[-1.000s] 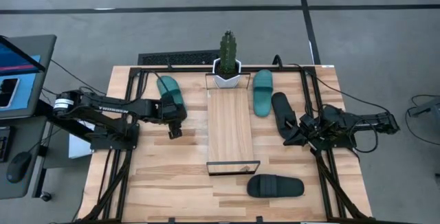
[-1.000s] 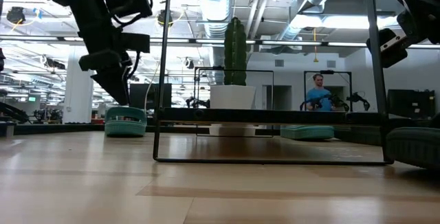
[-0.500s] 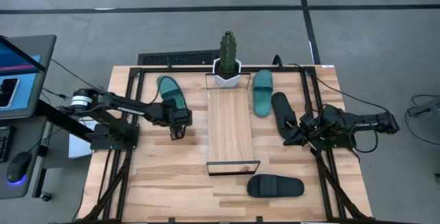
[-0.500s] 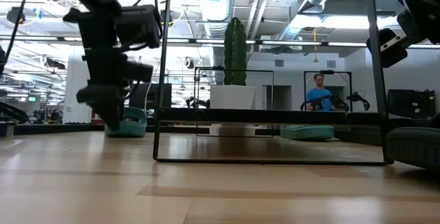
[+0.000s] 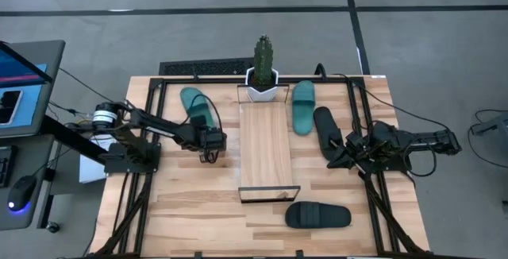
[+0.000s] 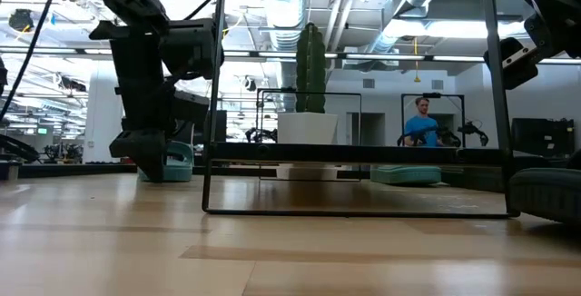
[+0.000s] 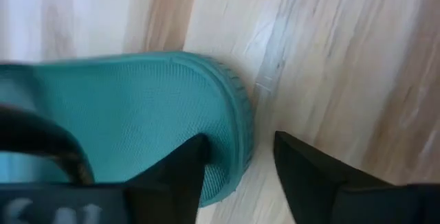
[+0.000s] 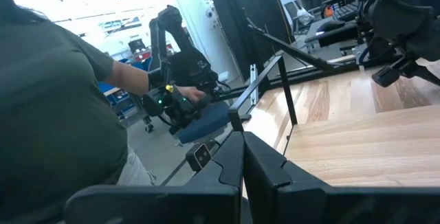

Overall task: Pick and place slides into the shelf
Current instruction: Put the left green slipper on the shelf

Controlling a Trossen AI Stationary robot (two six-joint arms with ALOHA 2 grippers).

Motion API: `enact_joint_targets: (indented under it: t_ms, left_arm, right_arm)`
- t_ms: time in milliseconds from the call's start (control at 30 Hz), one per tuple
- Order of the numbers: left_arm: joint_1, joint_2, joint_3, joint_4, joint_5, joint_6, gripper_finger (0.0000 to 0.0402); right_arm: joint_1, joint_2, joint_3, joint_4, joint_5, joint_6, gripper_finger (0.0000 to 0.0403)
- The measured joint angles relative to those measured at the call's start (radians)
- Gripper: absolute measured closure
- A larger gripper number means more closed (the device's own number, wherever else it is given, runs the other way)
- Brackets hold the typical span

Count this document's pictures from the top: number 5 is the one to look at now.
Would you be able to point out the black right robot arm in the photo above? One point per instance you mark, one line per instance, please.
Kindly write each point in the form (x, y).
(428, 138)

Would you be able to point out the black aluminium table frame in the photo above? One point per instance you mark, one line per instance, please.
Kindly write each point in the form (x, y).
(198, 80)

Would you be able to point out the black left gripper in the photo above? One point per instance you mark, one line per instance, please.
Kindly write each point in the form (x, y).
(210, 138)

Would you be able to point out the grey computer monitor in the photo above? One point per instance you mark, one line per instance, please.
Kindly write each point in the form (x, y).
(39, 92)

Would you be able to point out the black caster wheel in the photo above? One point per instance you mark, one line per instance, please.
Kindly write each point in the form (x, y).
(52, 227)

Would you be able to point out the green rubber slide sandal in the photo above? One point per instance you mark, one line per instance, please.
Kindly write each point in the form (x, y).
(303, 116)
(190, 100)

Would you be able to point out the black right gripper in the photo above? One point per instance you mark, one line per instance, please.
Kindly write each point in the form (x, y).
(357, 145)

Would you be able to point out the black computer mouse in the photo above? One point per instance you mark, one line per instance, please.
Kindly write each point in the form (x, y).
(21, 191)

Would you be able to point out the thick black diagonal bar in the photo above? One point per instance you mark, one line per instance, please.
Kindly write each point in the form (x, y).
(71, 138)

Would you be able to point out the white geometric plant pot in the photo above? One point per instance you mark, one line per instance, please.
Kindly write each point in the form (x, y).
(262, 94)

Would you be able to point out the green cactus plant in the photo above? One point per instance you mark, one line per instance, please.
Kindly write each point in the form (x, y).
(263, 60)

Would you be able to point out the grey computer desk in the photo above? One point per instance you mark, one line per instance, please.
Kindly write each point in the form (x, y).
(24, 221)

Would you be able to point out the black rubber slide sandal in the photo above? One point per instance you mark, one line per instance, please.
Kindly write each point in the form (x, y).
(323, 122)
(317, 215)

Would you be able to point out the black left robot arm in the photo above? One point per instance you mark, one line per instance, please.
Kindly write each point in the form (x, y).
(158, 126)

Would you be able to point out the wooden shelf black frame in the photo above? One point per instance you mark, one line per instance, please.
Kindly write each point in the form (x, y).
(264, 148)

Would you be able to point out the white paper sheet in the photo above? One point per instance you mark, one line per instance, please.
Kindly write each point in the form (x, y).
(89, 171)

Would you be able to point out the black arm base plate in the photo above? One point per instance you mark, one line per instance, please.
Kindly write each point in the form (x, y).
(397, 167)
(119, 167)

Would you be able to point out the black keyboard behind table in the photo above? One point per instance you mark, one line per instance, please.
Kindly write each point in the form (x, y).
(206, 67)

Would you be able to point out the grey floor device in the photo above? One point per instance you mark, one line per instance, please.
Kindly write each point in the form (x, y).
(496, 126)

